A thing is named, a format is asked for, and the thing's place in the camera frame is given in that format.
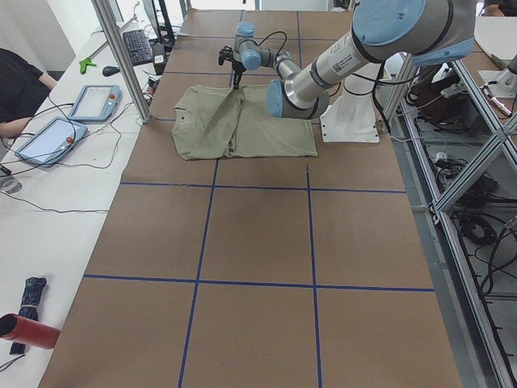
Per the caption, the aluminium frame post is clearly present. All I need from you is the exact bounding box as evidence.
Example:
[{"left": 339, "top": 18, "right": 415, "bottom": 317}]
[{"left": 91, "top": 0, "right": 150, "bottom": 124}]

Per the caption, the blue teach pendant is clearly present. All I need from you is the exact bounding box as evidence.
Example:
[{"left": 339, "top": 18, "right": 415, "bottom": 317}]
[
  {"left": 15, "top": 117, "right": 88, "bottom": 167},
  {"left": 68, "top": 85, "right": 121, "bottom": 124}
]

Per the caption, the near blue teach pendant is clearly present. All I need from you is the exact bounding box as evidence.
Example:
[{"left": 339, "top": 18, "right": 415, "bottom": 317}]
[{"left": 15, "top": 117, "right": 88, "bottom": 167}]

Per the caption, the black keyboard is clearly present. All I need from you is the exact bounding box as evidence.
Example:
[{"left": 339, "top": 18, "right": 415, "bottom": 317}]
[{"left": 122, "top": 29, "right": 153, "bottom": 65}]

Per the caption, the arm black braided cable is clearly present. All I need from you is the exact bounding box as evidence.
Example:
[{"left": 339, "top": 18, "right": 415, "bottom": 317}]
[{"left": 254, "top": 31, "right": 302, "bottom": 70}]

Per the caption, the pendant black cable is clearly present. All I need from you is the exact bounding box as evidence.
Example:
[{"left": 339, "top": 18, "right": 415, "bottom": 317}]
[{"left": 0, "top": 103, "right": 123, "bottom": 213}]

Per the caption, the olive green long-sleeve shirt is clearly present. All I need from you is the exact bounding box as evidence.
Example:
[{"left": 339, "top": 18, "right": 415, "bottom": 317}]
[{"left": 171, "top": 85, "right": 317, "bottom": 160}]

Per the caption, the black power adapter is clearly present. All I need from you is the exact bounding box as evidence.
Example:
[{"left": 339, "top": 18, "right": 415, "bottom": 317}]
[{"left": 151, "top": 43, "right": 167, "bottom": 75}]

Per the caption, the aluminium side frame rail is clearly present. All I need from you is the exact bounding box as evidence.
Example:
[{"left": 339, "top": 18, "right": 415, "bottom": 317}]
[{"left": 382, "top": 48, "right": 516, "bottom": 387}]

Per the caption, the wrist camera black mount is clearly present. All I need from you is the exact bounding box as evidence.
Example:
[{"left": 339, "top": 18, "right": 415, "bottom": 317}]
[{"left": 218, "top": 46, "right": 234, "bottom": 65}]

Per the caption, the brown paper table cover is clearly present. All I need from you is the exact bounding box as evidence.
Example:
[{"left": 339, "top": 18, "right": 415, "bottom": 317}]
[{"left": 40, "top": 11, "right": 461, "bottom": 387}]

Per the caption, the black computer mouse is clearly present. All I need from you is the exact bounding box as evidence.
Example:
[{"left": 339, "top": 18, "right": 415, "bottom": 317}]
[{"left": 102, "top": 65, "right": 120, "bottom": 77}]

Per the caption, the green plastic tool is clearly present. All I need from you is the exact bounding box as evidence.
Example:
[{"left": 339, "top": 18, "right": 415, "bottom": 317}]
[{"left": 79, "top": 57, "right": 97, "bottom": 74}]

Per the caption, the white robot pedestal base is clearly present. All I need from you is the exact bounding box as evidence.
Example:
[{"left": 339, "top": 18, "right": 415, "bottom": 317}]
[{"left": 320, "top": 63, "right": 380, "bottom": 143}]

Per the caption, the grey tape roll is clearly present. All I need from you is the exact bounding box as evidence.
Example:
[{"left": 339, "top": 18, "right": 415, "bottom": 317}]
[{"left": 0, "top": 176, "right": 23, "bottom": 194}]

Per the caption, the far blue teach pendant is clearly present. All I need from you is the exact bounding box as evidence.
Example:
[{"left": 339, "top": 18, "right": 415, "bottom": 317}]
[{"left": 68, "top": 85, "right": 121, "bottom": 124}]

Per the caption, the red cardboard tube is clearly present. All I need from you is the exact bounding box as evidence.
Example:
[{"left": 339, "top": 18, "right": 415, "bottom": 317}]
[{"left": 1, "top": 314, "right": 61, "bottom": 349}]

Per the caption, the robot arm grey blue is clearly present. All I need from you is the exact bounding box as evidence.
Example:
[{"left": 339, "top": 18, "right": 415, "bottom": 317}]
[{"left": 218, "top": 1, "right": 476, "bottom": 120}]

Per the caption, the folded navy umbrella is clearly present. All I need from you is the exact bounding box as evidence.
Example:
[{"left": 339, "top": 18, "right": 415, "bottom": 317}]
[{"left": 10, "top": 277, "right": 47, "bottom": 355}]

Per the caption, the seated person black shirt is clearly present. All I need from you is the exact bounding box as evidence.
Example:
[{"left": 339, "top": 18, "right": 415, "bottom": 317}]
[{"left": 1, "top": 48, "right": 57, "bottom": 138}]

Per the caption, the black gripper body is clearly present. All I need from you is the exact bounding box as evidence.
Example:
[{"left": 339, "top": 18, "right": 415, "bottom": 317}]
[{"left": 231, "top": 58, "right": 245, "bottom": 75}]

